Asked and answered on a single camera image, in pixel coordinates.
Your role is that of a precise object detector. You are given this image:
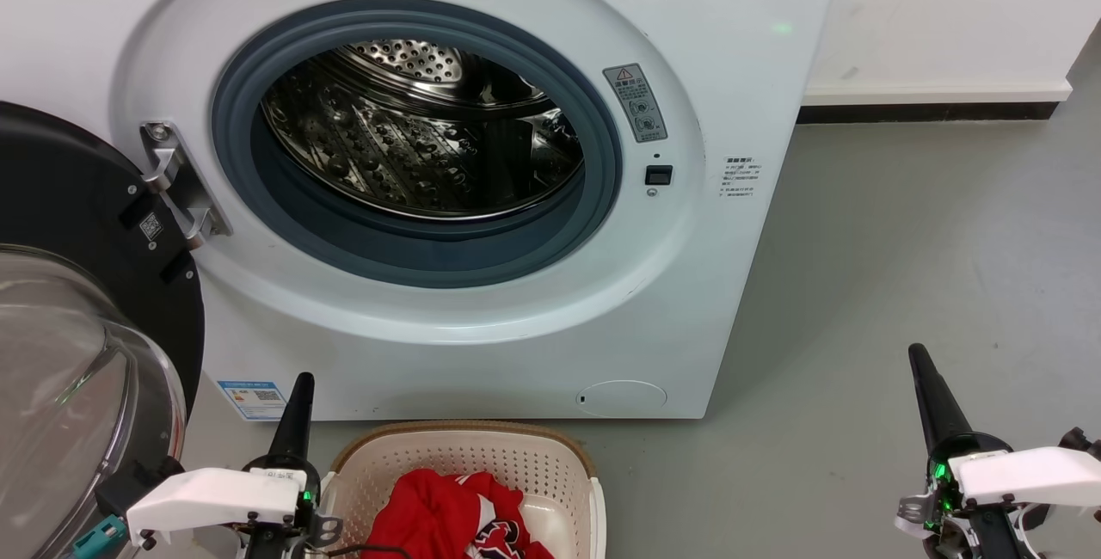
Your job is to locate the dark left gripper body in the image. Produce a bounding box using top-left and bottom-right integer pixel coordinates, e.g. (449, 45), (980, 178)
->
(241, 451), (343, 559)

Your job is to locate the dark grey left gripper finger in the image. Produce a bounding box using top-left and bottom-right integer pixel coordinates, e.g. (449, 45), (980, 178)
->
(268, 372), (316, 465)

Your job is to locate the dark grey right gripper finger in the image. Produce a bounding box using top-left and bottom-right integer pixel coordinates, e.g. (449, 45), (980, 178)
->
(908, 343), (977, 457)

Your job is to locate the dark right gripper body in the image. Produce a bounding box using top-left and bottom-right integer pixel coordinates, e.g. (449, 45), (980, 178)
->
(895, 432), (1033, 559)

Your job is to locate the red basketball jersey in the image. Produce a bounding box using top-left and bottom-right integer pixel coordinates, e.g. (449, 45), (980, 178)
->
(361, 469), (556, 559)

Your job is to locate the cream plastic laundry basket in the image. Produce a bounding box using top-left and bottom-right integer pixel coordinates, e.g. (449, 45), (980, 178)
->
(318, 420), (607, 559)

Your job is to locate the stainless steel washing machine drum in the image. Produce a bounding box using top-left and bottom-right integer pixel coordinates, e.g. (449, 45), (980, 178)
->
(261, 39), (586, 222)

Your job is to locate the black round washer door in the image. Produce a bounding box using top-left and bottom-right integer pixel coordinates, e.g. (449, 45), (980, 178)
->
(0, 101), (206, 559)

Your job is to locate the blue white energy label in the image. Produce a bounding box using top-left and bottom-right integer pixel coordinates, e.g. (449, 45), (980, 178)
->
(217, 380), (287, 421)

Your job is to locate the grey rubber door gasket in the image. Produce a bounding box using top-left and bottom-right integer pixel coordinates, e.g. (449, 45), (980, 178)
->
(211, 0), (623, 289)

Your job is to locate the teal connector piece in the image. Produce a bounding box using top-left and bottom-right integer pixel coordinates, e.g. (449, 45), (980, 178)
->
(71, 514), (128, 559)

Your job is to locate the silver metal door hinge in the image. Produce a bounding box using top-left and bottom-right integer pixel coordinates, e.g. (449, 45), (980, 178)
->
(140, 121), (233, 250)

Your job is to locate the white front-load washing machine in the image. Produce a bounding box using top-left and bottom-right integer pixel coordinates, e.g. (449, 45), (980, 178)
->
(0, 0), (846, 421)

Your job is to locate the round white filter cover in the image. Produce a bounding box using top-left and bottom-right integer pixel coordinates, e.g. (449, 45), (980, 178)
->
(576, 379), (668, 418)

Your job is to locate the white and black baseboard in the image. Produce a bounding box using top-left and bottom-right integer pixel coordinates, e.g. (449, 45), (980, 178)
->
(796, 77), (1073, 124)

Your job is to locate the grey warning label sticker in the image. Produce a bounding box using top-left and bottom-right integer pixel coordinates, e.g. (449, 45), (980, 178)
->
(602, 63), (668, 144)

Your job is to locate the thin black cable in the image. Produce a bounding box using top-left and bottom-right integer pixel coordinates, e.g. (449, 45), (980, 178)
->
(327, 544), (414, 559)

